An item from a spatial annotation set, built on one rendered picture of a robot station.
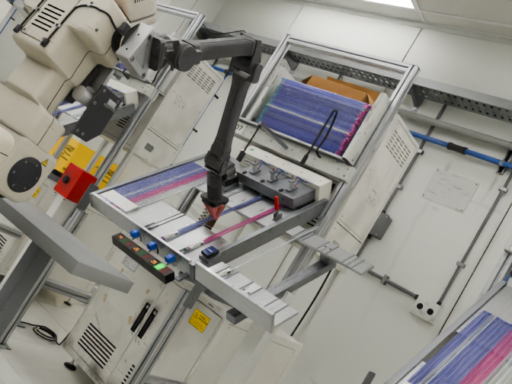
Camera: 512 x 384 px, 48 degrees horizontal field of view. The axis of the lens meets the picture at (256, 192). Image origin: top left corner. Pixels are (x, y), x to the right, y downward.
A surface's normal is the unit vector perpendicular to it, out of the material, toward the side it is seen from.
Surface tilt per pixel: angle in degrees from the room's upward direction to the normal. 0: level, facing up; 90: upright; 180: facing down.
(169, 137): 90
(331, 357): 90
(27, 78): 82
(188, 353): 90
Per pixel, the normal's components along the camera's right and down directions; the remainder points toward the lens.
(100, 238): 0.69, 0.35
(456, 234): -0.51, -0.40
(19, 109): -0.25, -0.41
